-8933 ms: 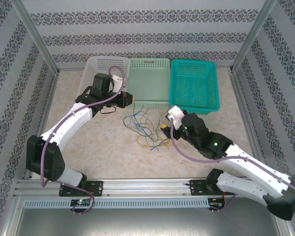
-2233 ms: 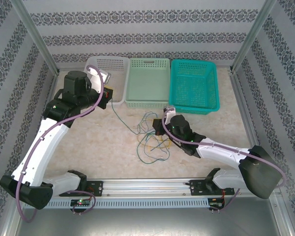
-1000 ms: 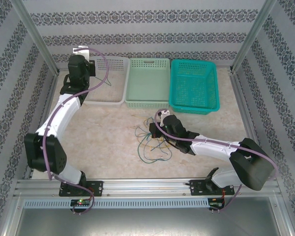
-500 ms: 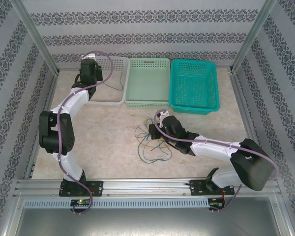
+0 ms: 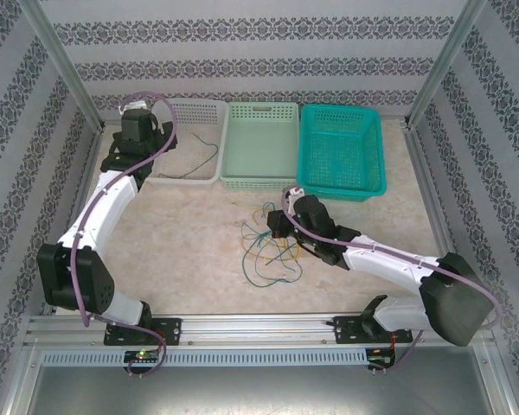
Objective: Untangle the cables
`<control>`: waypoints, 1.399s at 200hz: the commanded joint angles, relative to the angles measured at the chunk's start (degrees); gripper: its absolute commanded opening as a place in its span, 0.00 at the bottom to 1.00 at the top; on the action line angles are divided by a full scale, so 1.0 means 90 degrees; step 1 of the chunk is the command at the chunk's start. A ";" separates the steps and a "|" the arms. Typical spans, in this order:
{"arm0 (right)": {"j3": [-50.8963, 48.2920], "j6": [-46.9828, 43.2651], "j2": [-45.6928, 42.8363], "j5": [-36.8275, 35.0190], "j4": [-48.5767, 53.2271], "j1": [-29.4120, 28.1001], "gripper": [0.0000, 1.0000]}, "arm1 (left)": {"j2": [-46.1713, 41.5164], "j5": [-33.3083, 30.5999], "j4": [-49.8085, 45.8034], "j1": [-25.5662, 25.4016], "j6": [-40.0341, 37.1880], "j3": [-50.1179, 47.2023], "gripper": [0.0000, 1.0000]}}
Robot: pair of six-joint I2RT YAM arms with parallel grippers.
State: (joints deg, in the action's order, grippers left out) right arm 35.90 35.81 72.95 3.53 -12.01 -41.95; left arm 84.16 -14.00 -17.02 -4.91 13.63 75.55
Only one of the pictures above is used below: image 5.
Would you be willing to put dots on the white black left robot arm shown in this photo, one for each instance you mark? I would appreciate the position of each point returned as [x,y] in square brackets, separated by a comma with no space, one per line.
[104,212]

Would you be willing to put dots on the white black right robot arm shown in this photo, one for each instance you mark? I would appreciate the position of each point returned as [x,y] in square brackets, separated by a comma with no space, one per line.
[393,263]

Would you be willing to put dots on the white plastic mesh basket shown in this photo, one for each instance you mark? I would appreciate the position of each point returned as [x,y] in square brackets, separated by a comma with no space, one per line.
[194,116]

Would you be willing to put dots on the light green plastic basket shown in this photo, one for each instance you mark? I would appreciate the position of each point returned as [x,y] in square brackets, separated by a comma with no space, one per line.
[255,142]

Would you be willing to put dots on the teal plastic mesh basket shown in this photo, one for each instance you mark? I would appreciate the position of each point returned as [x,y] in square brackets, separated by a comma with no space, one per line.
[350,138]

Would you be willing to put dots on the aluminium side rail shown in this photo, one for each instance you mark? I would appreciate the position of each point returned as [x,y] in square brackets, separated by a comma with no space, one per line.
[86,173]
[432,207]

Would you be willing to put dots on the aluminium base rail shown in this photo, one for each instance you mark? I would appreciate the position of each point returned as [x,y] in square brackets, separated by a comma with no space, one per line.
[251,329]

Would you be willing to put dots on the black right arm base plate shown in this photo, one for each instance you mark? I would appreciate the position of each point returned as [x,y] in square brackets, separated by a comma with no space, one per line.
[348,330]

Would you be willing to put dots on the aluminium frame post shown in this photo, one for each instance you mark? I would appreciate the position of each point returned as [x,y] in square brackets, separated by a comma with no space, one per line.
[60,60]
[445,60]

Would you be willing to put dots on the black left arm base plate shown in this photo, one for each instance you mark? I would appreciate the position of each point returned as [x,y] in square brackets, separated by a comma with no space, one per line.
[173,330]

